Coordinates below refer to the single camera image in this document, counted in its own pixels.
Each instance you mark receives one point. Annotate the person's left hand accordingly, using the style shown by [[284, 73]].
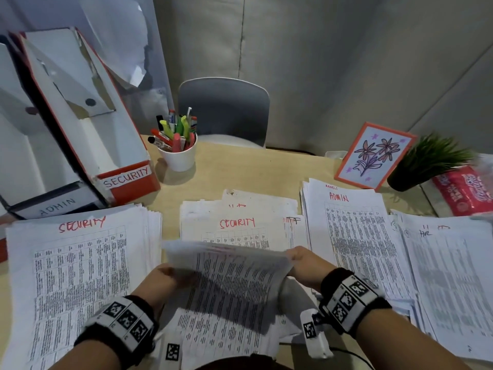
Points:
[[154, 289]]

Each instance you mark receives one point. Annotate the person's right hand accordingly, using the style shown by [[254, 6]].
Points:
[[314, 269]]

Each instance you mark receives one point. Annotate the admin paper pile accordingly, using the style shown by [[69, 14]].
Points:
[[354, 242]]

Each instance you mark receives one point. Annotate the paper sheet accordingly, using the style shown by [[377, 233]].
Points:
[[231, 296]]

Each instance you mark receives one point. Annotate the security paper pile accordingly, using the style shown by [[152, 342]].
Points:
[[77, 273]]

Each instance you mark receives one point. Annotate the unsorted paper pile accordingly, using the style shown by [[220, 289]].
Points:
[[246, 211]]

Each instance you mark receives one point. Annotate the HR paper pile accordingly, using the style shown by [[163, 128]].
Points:
[[450, 281]]

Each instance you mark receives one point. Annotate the black admin file box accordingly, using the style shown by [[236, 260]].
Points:
[[31, 165]]

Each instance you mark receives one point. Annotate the person's left forearm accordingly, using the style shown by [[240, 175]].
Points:
[[88, 358]]

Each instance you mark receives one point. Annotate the person's right forearm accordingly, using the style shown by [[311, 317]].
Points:
[[408, 342]]

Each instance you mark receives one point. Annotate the person's dark shirt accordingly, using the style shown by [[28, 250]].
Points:
[[242, 364]]

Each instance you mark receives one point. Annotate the black left wristband with markers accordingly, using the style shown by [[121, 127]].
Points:
[[119, 319]]

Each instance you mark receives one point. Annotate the small white container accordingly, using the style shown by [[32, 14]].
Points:
[[335, 154]]

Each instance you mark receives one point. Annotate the green plant in black pot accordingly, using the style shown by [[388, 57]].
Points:
[[402, 181]]

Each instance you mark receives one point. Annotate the orange framed flower drawing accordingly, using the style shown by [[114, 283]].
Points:
[[373, 156]]

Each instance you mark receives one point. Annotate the white pen cup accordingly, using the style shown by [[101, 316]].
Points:
[[181, 159]]

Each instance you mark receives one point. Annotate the bunch of coloured markers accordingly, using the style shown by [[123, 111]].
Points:
[[175, 132]]

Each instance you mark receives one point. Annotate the red white paper towel pack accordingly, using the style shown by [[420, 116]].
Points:
[[460, 192]]

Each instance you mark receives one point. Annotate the grey chair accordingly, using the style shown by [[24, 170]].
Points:
[[223, 107]]

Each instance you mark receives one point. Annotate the clear plastic bag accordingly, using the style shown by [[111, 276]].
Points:
[[485, 159]]

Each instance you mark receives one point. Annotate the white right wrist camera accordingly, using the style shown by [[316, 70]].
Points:
[[314, 335]]

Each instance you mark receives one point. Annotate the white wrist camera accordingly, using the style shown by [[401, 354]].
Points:
[[171, 352], [314, 335]]

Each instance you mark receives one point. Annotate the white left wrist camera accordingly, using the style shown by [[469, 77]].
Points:
[[171, 352]]

